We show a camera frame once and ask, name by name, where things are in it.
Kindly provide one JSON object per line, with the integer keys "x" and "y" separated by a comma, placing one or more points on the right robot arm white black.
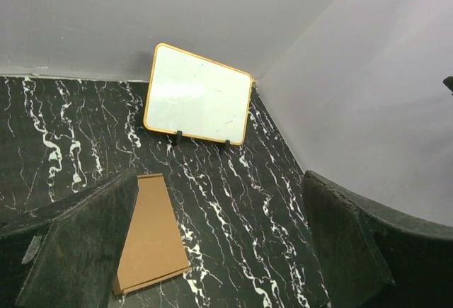
{"x": 448, "y": 82}

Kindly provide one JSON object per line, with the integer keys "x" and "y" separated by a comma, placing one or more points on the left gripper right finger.
{"x": 371, "y": 255}

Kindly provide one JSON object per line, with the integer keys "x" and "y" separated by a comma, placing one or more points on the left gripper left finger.
{"x": 66, "y": 253}

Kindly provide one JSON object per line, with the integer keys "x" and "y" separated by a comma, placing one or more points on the brown cardboard box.
{"x": 154, "y": 250}

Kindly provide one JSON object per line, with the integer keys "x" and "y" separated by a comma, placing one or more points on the white board yellow frame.
{"x": 195, "y": 97}

